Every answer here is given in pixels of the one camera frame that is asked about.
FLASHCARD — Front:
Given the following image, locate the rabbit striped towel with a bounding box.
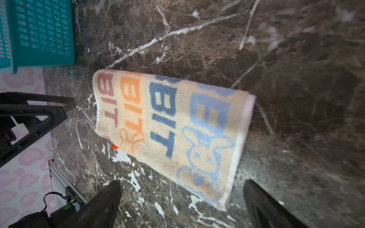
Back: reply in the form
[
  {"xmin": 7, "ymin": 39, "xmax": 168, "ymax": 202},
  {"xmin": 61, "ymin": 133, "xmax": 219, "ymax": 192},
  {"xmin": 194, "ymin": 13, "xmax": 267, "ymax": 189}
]
[{"xmin": 93, "ymin": 69, "xmax": 256, "ymax": 211}]

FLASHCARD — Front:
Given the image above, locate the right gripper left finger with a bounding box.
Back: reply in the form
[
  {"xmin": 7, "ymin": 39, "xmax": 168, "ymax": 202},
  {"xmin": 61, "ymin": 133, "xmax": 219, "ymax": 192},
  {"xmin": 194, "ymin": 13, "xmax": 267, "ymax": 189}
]
[{"xmin": 59, "ymin": 180, "xmax": 123, "ymax": 228}]

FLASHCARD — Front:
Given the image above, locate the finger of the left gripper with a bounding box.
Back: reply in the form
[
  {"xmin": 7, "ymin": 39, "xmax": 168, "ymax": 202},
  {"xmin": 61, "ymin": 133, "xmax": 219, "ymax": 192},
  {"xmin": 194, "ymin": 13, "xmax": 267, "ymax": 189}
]
[{"xmin": 1, "ymin": 92, "xmax": 77, "ymax": 167}]

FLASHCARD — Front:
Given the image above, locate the teal plastic basket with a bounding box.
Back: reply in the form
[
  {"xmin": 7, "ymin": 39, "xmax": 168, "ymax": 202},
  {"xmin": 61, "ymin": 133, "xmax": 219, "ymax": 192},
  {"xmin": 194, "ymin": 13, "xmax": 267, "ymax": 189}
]
[{"xmin": 1, "ymin": 0, "xmax": 76, "ymax": 75}]

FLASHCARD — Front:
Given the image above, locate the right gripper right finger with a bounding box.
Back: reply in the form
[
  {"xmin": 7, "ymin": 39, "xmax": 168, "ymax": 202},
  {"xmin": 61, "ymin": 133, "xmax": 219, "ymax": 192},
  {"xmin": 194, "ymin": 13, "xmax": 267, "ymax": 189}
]
[{"xmin": 243, "ymin": 179, "xmax": 307, "ymax": 228}]

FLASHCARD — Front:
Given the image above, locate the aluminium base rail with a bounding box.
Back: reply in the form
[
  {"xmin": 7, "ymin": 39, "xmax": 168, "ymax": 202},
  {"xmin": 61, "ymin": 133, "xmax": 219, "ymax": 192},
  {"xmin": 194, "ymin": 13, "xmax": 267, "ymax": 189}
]
[{"xmin": 48, "ymin": 160, "xmax": 86, "ymax": 212}]

